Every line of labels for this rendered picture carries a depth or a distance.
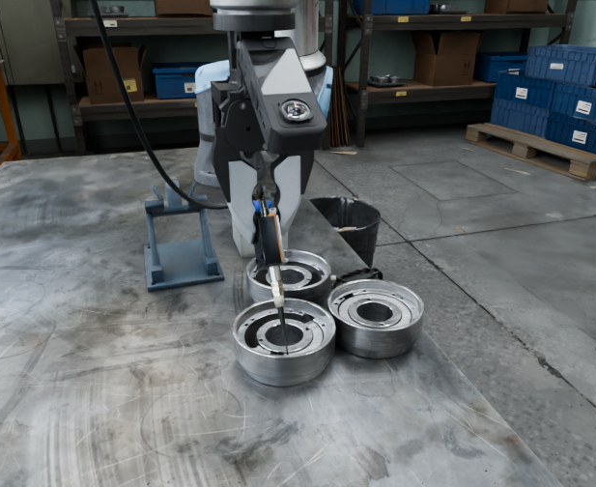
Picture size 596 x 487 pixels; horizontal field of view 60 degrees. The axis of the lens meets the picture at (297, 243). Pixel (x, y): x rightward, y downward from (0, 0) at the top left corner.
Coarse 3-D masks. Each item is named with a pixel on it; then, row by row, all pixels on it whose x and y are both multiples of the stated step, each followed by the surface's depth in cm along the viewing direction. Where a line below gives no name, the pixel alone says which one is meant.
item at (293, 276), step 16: (288, 256) 69; (304, 256) 68; (320, 256) 67; (256, 272) 65; (288, 272) 67; (304, 272) 65; (256, 288) 61; (304, 288) 60; (320, 288) 61; (320, 304) 63
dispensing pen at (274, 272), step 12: (264, 192) 52; (264, 204) 52; (264, 216) 50; (264, 228) 50; (264, 240) 49; (276, 240) 50; (264, 252) 49; (276, 252) 50; (264, 264) 49; (276, 264) 50; (276, 276) 51; (276, 288) 51; (276, 300) 50
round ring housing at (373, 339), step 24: (336, 288) 60; (360, 288) 62; (384, 288) 61; (408, 288) 60; (336, 312) 57; (360, 312) 59; (384, 312) 59; (336, 336) 55; (360, 336) 53; (384, 336) 52; (408, 336) 54
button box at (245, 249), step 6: (270, 210) 80; (234, 222) 78; (234, 228) 79; (234, 234) 80; (240, 234) 74; (234, 240) 80; (240, 240) 75; (282, 240) 76; (240, 246) 75; (246, 246) 75; (252, 246) 75; (240, 252) 76; (246, 252) 75; (252, 252) 75
